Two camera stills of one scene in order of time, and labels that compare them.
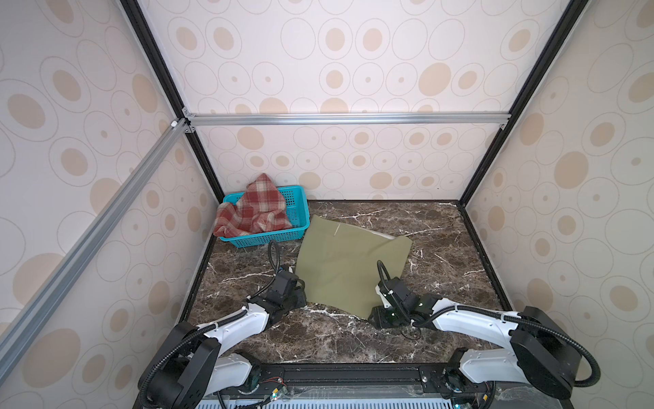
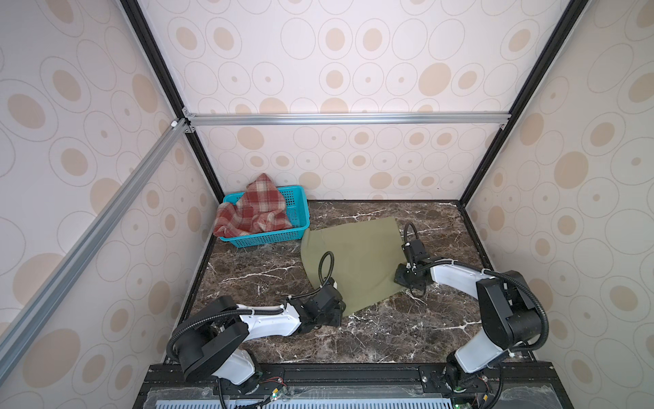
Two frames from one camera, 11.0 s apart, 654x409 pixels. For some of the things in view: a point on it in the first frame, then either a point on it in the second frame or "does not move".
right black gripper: [376, 318] to [399, 278]
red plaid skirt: [261, 208] does not move
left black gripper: [301, 302] to [337, 311]
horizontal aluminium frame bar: [229, 118] does not move
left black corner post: [141, 27] does not move
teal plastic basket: [297, 210] does not move
